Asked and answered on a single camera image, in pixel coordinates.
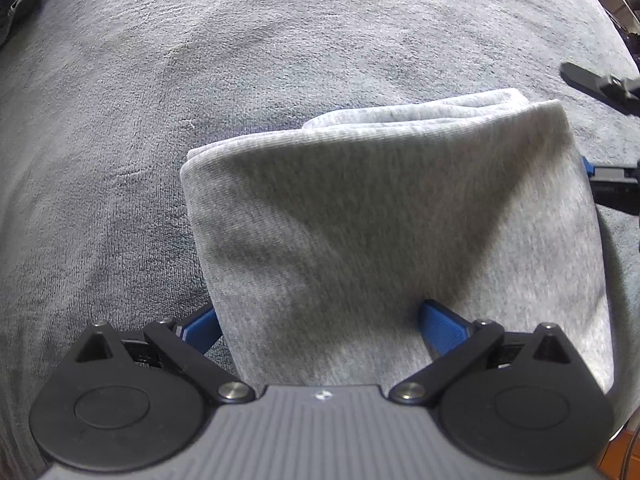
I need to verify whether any grey sweatshirt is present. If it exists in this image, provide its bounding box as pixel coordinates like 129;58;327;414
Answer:
180;89;613;389

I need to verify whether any metal shoe rack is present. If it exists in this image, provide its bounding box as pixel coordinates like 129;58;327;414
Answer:
599;0;639;58

